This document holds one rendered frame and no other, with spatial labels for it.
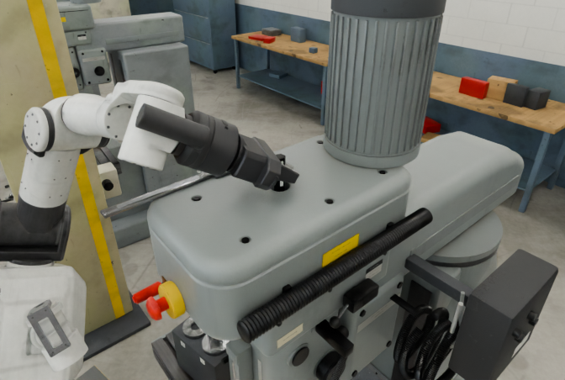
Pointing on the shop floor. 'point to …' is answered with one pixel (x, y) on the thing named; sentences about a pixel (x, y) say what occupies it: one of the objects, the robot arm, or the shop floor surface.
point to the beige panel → (44, 76)
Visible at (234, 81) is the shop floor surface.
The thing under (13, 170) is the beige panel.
